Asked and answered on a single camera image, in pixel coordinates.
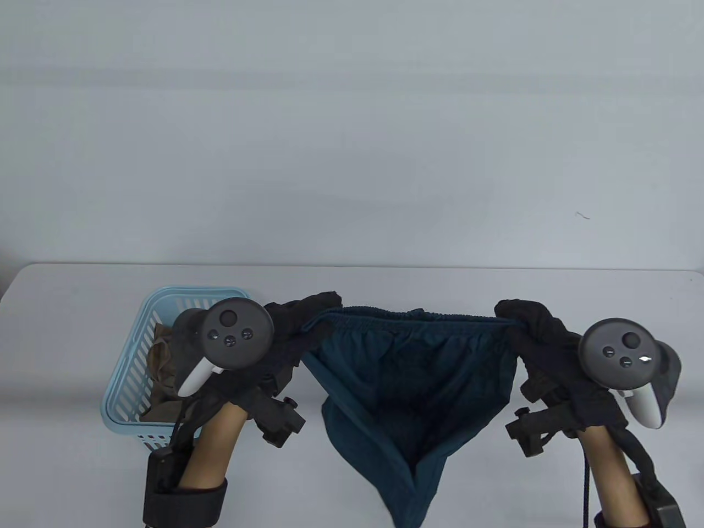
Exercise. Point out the person's left hand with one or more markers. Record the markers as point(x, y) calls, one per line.
point(286, 341)

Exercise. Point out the person's right hand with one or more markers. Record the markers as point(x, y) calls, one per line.
point(544, 352)

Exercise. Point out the dark teal shorts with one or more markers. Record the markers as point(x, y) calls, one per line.
point(407, 385)

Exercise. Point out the person's right forearm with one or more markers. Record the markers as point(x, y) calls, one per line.
point(610, 473)

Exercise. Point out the dark grey left hand controller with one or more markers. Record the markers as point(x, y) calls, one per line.
point(234, 333)

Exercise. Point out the dark grey hand controller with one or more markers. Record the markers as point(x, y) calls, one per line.
point(234, 333)
point(621, 352)

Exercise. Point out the dark grey right hand controller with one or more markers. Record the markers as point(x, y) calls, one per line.
point(621, 352)

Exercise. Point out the brown crumpled garment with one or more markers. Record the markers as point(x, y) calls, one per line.
point(162, 374)

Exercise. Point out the light blue plastic basket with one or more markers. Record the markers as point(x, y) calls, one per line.
point(124, 396)

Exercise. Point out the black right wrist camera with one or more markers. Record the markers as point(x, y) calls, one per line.
point(533, 426)

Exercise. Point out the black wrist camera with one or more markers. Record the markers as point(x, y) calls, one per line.
point(283, 421)
point(533, 426)

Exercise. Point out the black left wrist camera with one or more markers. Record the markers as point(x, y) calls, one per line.
point(283, 421)

